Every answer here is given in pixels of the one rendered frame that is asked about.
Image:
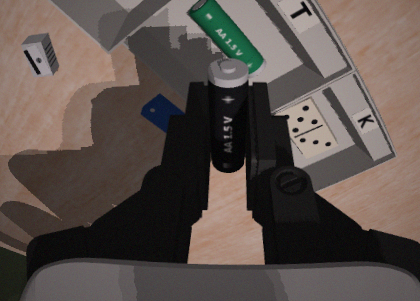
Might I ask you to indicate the white domino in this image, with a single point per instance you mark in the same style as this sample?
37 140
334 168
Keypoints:
308 128

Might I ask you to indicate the green aa battery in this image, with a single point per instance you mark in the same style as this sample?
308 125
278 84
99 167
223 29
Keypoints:
217 24

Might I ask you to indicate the blue usb stick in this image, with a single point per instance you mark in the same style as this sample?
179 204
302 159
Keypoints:
158 111

